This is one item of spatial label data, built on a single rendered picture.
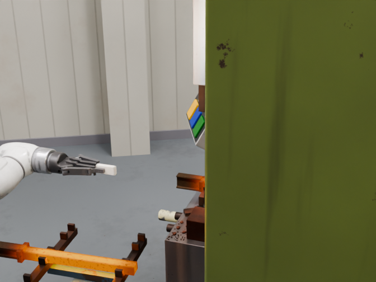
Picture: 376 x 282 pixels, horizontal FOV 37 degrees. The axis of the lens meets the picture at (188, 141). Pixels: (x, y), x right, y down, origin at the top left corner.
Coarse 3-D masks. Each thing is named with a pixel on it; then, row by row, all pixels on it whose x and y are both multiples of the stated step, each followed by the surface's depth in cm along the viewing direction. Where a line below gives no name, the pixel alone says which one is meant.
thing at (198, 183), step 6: (180, 174) 179; (186, 174) 179; (180, 180) 179; (186, 180) 178; (192, 180) 177; (198, 180) 177; (204, 180) 176; (180, 186) 179; (186, 186) 179; (192, 186) 178; (198, 186) 178
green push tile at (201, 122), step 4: (200, 116) 222; (200, 120) 219; (204, 120) 217; (196, 124) 222; (200, 124) 217; (204, 124) 215; (196, 128) 220; (200, 128) 216; (196, 132) 218; (196, 136) 217
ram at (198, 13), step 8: (192, 0) 143; (200, 0) 142; (192, 8) 144; (200, 8) 143; (200, 16) 144; (200, 24) 144; (200, 32) 145; (200, 40) 146; (200, 48) 147; (200, 56) 148; (200, 64) 149; (200, 72) 150; (200, 80) 150
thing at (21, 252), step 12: (0, 252) 147; (12, 252) 146; (24, 252) 144; (36, 252) 144; (48, 252) 144; (60, 252) 144; (72, 252) 144; (60, 264) 143; (72, 264) 142; (84, 264) 141; (96, 264) 140; (108, 264) 139; (120, 264) 139; (132, 264) 139
